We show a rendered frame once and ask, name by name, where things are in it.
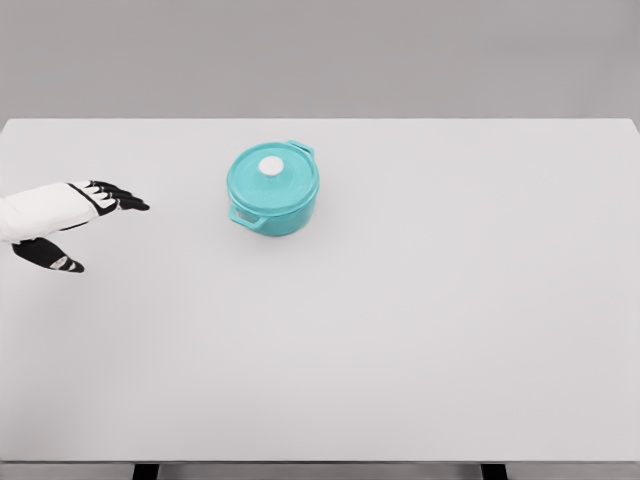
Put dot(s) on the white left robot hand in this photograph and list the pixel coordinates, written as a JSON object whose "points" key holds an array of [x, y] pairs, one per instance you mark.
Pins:
{"points": [[50, 210]]}

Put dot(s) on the teal pot lid white knob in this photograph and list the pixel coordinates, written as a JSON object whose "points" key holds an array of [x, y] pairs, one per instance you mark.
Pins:
{"points": [[272, 177]]}

